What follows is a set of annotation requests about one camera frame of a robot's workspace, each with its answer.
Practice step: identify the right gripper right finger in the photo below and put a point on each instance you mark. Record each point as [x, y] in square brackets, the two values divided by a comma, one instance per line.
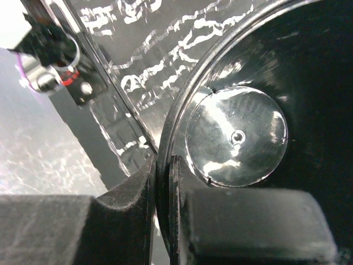
[244, 225]

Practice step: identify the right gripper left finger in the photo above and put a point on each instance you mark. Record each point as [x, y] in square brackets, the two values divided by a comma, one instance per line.
[114, 228]

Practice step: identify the large black plastic bucket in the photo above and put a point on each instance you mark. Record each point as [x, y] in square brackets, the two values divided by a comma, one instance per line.
[270, 106]

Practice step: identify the black front mounting rail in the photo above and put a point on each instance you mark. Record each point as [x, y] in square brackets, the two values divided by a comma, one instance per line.
[70, 46]

